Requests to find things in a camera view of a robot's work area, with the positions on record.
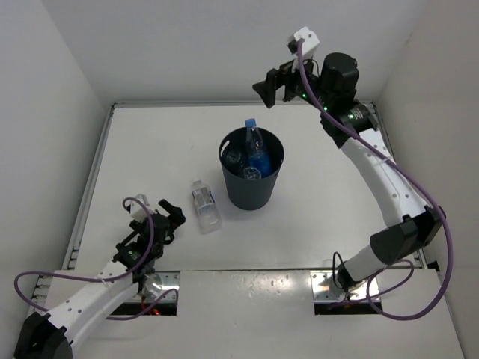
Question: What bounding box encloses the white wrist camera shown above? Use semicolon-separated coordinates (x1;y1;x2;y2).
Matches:
287;26;320;72
125;194;151;222

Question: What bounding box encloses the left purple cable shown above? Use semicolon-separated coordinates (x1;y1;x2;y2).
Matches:
13;197;180;319

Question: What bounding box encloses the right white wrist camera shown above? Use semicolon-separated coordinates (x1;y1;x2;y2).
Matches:
287;26;320;72

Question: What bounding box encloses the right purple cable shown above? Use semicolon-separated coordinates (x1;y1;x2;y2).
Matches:
293;37;454;320

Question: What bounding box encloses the dark grey plastic bin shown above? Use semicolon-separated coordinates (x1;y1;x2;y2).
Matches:
218;127;284;210

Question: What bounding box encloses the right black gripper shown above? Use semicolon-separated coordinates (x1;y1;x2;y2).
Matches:
253;50;332;112

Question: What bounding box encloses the metal base plate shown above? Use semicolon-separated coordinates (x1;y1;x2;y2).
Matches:
310;270;367;304
140;271;180;304

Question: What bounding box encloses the purple cable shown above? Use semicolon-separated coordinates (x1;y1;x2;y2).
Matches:
293;37;454;320
13;197;180;319

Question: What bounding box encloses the clear bottle white grey label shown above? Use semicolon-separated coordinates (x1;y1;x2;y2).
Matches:
191;179;222;234

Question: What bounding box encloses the clear crushed bottle blue cap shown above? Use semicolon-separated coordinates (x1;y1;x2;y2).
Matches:
241;166;262;180

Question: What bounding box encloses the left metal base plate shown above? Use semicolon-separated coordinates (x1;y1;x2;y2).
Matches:
140;271;180;304

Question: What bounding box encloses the white front cover board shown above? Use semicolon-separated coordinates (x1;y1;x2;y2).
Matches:
76;271;463;358

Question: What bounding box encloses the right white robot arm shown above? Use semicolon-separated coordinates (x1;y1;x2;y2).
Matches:
304;52;441;290

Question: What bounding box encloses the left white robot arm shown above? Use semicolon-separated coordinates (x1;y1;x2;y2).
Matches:
13;195;186;358

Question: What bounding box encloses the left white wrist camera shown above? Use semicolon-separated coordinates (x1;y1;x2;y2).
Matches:
125;194;151;222

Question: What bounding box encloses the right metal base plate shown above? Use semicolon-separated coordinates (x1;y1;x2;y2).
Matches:
310;270;367;304

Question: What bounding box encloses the blue label bottle white cap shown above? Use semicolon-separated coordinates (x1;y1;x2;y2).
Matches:
222;148;248;172

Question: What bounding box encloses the left aluminium frame rail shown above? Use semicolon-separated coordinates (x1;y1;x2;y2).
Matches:
61;102;117;270

